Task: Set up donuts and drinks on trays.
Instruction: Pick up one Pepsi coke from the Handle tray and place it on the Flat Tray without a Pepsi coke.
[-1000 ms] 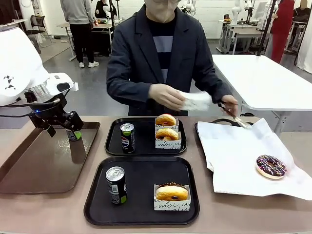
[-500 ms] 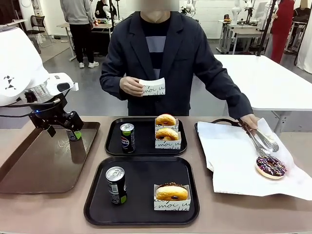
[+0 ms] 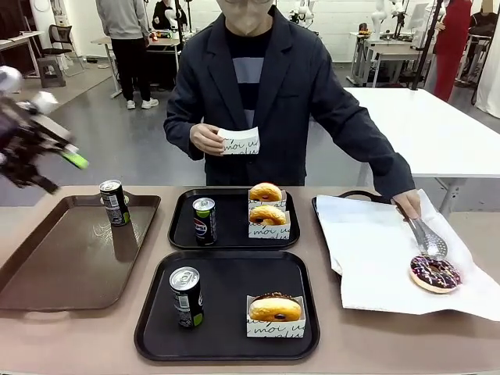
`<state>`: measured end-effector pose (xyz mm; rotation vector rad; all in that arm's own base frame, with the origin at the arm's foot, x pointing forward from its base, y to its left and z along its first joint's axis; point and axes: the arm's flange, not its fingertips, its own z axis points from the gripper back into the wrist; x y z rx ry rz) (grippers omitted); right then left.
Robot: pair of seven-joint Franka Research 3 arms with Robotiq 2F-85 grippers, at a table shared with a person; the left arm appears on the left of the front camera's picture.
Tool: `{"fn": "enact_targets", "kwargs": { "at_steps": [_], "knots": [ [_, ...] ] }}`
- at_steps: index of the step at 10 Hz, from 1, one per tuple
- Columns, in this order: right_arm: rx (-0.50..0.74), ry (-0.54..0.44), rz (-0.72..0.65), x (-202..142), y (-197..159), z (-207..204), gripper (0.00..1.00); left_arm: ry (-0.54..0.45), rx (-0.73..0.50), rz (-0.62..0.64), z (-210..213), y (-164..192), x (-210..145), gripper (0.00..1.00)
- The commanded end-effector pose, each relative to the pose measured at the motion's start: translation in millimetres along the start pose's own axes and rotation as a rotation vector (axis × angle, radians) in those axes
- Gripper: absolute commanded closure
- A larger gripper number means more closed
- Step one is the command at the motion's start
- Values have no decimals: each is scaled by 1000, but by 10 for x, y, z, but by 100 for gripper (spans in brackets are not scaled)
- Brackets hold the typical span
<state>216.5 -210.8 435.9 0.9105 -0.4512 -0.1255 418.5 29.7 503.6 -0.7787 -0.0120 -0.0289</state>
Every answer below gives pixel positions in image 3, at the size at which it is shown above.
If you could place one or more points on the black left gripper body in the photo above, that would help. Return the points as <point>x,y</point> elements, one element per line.
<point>23,140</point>

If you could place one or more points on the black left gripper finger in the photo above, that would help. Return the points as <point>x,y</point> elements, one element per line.
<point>39,183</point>
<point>76,159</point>

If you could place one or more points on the black green Pepsi can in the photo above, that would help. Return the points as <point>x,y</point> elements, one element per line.
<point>205,224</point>
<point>187,301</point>
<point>117,207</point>

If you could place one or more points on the red frosted donut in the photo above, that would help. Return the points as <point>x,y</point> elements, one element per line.
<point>258,191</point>

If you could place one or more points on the dark frosted donut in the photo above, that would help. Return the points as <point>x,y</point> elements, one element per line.
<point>265,310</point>

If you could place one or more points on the metal serving tongs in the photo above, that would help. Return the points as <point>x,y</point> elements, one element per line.
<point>427,242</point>

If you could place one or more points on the person's right forearm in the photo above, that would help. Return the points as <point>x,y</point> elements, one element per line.
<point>177,129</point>

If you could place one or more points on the person's left forearm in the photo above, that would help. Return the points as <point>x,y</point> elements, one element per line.
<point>386,172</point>

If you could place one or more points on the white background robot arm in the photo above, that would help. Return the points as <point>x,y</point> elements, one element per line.
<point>378,19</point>

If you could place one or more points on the person's right hand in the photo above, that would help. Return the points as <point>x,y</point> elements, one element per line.
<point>205,140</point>

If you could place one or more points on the person's left hand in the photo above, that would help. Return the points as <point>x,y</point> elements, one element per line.
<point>410,203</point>

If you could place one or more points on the grey plastic stool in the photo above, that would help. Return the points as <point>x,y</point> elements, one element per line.
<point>52,72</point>

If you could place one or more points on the brown plastic tray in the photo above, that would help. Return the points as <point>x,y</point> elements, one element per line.
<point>58,273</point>

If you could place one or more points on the white desk with grey legs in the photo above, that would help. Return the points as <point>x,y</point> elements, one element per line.
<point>15,39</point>

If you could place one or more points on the black office chair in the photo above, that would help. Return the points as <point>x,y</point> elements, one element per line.
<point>62,43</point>

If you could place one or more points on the person in grey hoodie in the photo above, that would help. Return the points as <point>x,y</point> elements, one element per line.
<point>129,39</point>

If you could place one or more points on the grey background work table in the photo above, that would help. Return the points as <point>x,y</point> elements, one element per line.
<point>160,43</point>

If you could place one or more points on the seated person in black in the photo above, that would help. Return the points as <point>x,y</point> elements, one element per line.
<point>168,15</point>

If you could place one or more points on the black plastic tray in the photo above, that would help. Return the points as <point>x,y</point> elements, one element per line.
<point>226,343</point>
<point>321,218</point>
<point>230,238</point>

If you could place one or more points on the person's torso dark jacket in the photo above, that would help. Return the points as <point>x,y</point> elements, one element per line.
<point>289,97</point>

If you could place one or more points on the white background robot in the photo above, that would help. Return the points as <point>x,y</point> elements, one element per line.
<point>302,11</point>

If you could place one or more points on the white paper sheet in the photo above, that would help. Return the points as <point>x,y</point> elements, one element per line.
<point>375,254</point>

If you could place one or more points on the white background work table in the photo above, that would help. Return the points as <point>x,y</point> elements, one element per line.
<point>390,51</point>

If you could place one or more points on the chocolate donut pink drizzle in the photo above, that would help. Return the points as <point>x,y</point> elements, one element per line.
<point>423,275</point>

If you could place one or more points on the large white table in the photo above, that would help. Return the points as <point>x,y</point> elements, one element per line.
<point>441,129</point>

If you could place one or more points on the black stand pole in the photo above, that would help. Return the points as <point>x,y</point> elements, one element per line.
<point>426,43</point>

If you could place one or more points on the person in red apron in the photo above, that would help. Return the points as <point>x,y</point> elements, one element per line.
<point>453,39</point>

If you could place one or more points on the white hanging curtain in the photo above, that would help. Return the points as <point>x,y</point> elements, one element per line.
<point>490,78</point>

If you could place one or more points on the person in dark top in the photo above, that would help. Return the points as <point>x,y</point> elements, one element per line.
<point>483,19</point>

